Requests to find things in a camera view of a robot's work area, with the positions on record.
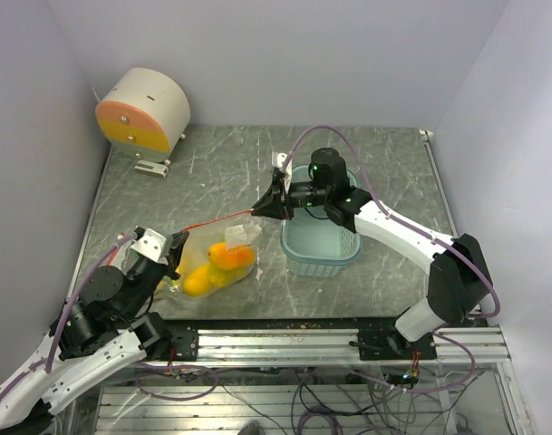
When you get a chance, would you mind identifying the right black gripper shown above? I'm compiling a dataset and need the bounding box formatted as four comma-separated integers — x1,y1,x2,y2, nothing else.
252,174,331,220

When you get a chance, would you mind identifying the yellow toy mango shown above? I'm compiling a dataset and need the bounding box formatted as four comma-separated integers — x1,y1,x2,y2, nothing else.
182,264,213,297

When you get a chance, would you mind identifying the light blue plastic basket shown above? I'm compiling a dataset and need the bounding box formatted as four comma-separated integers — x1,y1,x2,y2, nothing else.
279,165,363,278

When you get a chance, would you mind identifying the yellow toy starfruit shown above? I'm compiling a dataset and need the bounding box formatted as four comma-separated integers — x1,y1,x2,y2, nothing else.
208,264,248,287

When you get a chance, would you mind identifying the orange toy mango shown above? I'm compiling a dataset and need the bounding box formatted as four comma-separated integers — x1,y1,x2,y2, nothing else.
208,242,256,270

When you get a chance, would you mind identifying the clear zip bag orange zipper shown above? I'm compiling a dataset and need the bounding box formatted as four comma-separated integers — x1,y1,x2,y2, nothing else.
104,231,136,268

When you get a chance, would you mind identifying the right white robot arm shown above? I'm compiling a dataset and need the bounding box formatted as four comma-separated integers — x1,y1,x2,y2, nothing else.
252,148,492,359

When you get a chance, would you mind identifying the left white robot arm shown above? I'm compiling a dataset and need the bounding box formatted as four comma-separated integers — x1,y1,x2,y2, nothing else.
0,227,189,434

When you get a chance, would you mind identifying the round cream drawer box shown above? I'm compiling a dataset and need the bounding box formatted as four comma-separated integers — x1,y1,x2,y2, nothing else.
95,67,191,163

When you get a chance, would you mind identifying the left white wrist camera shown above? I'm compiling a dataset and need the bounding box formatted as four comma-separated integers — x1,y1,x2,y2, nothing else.
130,228,171,266

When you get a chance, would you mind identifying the small white bracket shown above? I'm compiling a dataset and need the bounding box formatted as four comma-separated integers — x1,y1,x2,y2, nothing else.
134,159,169,179

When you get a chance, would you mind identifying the tangle of floor cables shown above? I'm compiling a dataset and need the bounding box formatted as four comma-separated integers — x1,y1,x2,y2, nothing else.
130,357,485,435

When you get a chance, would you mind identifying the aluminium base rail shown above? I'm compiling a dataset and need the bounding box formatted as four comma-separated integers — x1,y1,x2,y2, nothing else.
42,325,512,363

